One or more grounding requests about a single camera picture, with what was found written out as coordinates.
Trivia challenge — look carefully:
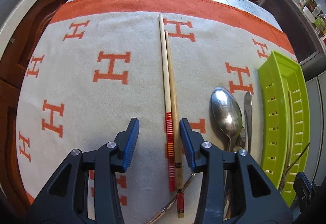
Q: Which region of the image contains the large steel spoon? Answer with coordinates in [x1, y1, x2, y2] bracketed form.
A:
[210, 87, 243, 152]

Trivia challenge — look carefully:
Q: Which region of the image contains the red banded cream chopstick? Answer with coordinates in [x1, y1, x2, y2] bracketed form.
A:
[159, 14, 176, 192]

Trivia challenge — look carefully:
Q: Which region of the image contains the steel utensil handle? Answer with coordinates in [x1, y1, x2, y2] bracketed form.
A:
[244, 91, 252, 153]

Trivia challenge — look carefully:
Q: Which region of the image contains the thin brown chopstick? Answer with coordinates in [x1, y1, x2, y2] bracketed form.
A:
[145, 173, 196, 224]

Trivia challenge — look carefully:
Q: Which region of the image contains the bamboo chopstick red end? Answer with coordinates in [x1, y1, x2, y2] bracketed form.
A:
[165, 31, 184, 219]

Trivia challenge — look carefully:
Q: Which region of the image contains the steel chopstick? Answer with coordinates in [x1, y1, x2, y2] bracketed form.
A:
[279, 143, 310, 193]

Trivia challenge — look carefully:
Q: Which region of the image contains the white kitchen countertop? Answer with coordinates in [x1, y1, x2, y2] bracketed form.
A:
[1, 0, 37, 57]

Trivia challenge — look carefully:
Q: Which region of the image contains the lime green utensil tray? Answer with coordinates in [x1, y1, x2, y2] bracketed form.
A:
[258, 51, 311, 206]

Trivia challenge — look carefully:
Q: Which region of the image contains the orange H pattern cloth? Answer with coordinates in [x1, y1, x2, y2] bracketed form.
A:
[16, 10, 295, 223]

